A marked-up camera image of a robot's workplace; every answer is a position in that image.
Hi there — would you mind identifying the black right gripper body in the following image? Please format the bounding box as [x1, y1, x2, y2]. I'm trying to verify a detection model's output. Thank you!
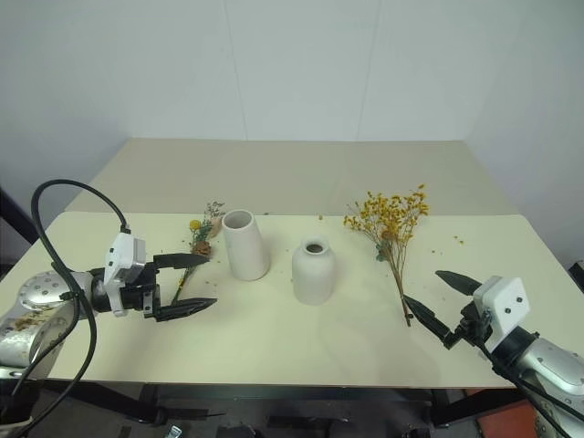
[450, 300, 493, 355]

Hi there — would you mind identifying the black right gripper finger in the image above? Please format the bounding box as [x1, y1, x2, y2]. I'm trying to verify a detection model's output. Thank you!
[434, 269, 483, 296]
[402, 295, 458, 350]

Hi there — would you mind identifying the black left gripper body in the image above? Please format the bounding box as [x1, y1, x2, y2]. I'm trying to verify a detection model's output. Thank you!
[120, 263, 162, 321]

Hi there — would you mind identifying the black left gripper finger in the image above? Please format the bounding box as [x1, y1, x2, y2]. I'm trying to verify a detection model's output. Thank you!
[155, 297, 219, 324]
[152, 252, 213, 271]

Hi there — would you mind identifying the white cylinder vase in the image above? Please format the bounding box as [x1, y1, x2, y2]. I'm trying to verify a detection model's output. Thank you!
[221, 209, 272, 281]

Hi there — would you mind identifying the white narrow-neck bottle vase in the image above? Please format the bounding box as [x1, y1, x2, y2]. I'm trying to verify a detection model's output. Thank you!
[291, 237, 339, 307]

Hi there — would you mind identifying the small mixed dried flower sprig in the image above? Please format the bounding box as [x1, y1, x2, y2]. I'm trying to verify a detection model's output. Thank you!
[170, 200, 227, 308]

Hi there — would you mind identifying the yellow dried flower bunch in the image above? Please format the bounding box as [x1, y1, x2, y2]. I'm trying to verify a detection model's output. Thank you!
[342, 182, 432, 329]

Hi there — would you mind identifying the red box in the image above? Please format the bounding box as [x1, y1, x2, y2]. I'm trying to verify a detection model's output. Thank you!
[475, 400, 536, 438]

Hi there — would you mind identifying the black metal stand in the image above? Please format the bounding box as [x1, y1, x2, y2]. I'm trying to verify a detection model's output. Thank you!
[0, 183, 41, 271]

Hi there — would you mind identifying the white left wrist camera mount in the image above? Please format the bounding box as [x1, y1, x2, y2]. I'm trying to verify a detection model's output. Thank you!
[103, 232, 148, 318]

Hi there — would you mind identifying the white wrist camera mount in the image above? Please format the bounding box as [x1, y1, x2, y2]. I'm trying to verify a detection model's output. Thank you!
[472, 275, 531, 355]
[103, 232, 148, 318]

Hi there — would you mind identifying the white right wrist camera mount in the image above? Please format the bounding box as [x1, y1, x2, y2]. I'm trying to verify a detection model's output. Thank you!
[472, 275, 531, 355]

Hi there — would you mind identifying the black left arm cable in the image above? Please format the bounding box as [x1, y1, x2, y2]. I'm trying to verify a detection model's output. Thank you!
[9, 179, 134, 399]

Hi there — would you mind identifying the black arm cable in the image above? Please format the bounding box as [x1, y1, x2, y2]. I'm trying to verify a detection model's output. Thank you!
[9, 179, 134, 399]
[491, 353, 584, 438]

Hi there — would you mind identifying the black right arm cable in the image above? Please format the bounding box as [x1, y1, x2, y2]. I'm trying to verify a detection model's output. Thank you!
[491, 353, 584, 438]

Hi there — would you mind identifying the dark object at wall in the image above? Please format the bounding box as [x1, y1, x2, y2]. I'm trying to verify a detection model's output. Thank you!
[567, 258, 584, 298]

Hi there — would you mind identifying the black table frame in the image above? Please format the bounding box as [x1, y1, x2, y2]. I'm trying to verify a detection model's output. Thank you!
[43, 381, 464, 438]

